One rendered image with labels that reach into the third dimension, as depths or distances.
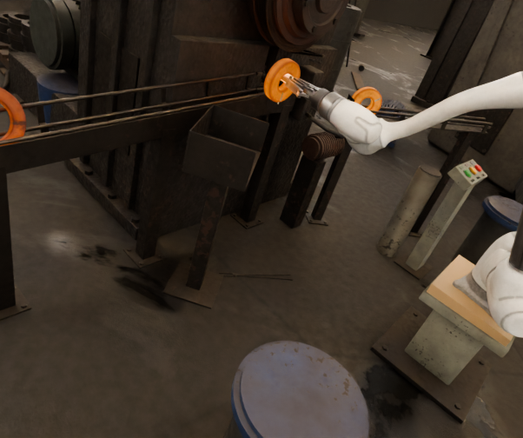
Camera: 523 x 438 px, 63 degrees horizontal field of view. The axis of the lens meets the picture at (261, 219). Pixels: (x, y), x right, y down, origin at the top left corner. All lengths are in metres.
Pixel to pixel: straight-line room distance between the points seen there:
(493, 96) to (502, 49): 2.92
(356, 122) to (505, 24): 3.06
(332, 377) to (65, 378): 0.81
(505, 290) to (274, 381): 0.75
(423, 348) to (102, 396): 1.18
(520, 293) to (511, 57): 3.03
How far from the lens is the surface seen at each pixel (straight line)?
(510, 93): 1.37
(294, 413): 1.00
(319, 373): 1.08
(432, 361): 1.87
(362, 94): 2.15
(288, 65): 1.57
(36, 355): 1.54
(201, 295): 1.74
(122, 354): 1.53
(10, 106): 1.33
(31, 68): 2.92
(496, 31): 4.32
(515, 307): 1.42
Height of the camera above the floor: 1.23
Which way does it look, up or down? 33 degrees down
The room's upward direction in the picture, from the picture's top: 18 degrees clockwise
